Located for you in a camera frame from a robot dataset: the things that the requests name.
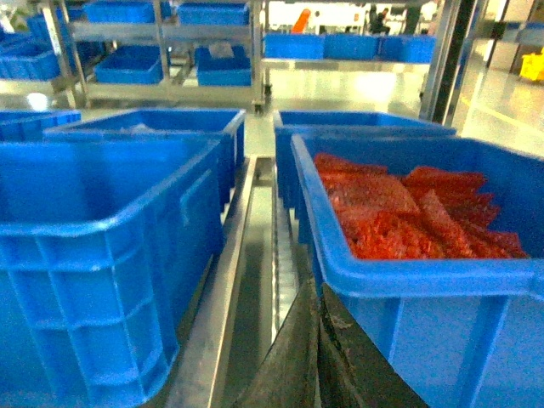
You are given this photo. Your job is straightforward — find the blue bin behind crate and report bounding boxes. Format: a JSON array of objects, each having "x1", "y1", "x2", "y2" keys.
[{"x1": 43, "y1": 108, "x2": 246, "y2": 205}]

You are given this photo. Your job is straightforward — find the steel rack with blue bins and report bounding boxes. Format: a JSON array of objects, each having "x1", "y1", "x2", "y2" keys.
[{"x1": 25, "y1": 1, "x2": 266, "y2": 112}]

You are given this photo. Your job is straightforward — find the red plastic parts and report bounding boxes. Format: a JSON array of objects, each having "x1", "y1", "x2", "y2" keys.
[{"x1": 314, "y1": 153, "x2": 528, "y2": 260}]

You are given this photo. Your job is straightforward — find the blue bin with red parts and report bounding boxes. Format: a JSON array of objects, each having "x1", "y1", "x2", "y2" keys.
[{"x1": 292, "y1": 135, "x2": 543, "y2": 407}]

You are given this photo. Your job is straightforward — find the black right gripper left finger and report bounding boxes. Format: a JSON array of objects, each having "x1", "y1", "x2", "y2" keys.
[{"x1": 233, "y1": 280, "x2": 320, "y2": 407}]

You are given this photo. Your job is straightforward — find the large blue plastic crate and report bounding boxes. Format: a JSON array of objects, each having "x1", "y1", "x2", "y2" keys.
[{"x1": 1, "y1": 139, "x2": 224, "y2": 407}]

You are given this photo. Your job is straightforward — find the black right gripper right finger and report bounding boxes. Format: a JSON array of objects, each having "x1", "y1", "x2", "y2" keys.
[{"x1": 318, "y1": 284, "x2": 428, "y2": 407}]

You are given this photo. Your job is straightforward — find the blue bin behind red parts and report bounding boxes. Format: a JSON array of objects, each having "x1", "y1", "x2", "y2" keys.
[{"x1": 272, "y1": 109, "x2": 457, "y2": 209}]

